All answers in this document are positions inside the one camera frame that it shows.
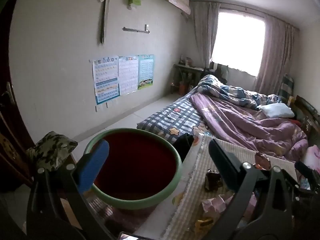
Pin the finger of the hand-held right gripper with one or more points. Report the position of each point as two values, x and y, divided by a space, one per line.
305 171

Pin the dark brown wrapper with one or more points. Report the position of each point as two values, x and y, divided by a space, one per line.
213 180

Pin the dark hanging wall strip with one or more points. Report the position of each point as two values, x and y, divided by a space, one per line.
103 22

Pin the blue plaid duvet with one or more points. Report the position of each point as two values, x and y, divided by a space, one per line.
225 90

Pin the cluttered wooden side table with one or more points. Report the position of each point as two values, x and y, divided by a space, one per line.
186 77

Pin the blue and white wall poster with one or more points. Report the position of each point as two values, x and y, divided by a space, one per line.
106 80

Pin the beige woven mat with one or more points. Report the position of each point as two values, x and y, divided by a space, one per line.
192 192

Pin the bright window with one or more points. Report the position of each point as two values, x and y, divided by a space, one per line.
237 42

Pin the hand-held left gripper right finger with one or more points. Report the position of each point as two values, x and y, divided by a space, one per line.
225 162

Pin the green cartoon wall poster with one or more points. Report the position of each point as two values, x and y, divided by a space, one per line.
145 71

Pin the pink plastic bag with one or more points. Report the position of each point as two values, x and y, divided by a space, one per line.
313 157

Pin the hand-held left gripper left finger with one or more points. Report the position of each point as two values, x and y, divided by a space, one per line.
93 166

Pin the dark wooden headboard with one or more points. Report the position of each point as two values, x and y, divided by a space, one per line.
308 115

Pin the black cloth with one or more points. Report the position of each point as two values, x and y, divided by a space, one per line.
183 143

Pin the white chart wall poster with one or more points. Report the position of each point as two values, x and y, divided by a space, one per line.
128 75

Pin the pink wrapper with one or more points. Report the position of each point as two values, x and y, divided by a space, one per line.
216 203

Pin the green basin with red inside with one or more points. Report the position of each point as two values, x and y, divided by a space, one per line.
137 160

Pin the metal wall rail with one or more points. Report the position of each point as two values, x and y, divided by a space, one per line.
136 30

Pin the green checkered cushion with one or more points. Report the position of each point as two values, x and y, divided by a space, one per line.
287 86

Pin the camouflage cushion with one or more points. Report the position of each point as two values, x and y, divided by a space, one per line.
50 150

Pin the shiny crumpled wrapper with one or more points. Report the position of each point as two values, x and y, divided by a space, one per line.
262 160

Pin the beige curtain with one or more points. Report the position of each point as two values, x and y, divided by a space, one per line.
275 55
203 32

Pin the white pillow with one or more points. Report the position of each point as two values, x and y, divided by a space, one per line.
276 110

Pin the yellow and black wrapper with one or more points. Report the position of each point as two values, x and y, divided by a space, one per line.
203 224

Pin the checkered bed sheet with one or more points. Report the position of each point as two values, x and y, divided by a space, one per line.
172 117

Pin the purple blanket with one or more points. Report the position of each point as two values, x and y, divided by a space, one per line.
237 127

